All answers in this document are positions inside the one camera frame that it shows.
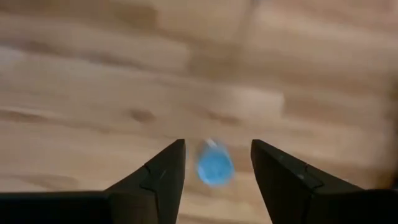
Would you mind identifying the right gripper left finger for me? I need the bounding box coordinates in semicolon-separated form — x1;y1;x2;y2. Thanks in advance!
104;139;187;224

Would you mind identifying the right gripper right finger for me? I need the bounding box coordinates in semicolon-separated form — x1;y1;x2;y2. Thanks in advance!
251;139;368;224

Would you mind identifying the blue candle glass jar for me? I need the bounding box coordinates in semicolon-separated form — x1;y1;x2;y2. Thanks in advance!
195;139;236;189

